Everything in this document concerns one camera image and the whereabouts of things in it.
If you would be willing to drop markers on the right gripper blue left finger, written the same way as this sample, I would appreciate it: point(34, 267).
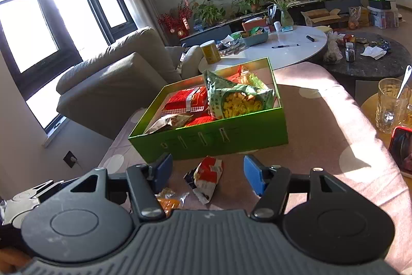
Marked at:
point(161, 171)

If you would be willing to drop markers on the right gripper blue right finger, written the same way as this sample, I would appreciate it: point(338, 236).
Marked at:
point(256, 174)

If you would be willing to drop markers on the orange snack packet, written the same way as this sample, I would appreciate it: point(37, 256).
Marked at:
point(170, 200)

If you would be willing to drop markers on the white red small snack packet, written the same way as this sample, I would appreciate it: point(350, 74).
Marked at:
point(204, 178)

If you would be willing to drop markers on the green chips bag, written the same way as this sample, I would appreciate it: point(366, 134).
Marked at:
point(240, 94)

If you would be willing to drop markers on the green cardboard box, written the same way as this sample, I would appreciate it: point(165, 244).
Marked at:
point(258, 130)

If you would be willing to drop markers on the beige sofa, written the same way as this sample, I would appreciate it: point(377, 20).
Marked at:
point(102, 93)

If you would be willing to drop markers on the yellow snack canister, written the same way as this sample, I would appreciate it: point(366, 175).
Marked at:
point(210, 51)

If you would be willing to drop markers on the white round coffee table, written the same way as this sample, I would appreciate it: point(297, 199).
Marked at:
point(282, 49)

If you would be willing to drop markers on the blue snack basket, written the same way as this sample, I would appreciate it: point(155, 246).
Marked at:
point(254, 37)

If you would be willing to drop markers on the red smartphone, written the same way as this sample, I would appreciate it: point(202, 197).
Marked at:
point(401, 149)

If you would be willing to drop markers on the glass vase with plant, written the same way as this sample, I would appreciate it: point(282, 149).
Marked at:
point(287, 23)

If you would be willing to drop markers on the dark marble round table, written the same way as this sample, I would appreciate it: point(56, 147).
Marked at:
point(391, 65)

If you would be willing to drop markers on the glass mug with spoon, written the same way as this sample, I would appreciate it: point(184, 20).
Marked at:
point(393, 99)

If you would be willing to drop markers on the cardboard box on floor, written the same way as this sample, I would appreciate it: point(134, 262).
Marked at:
point(321, 17)

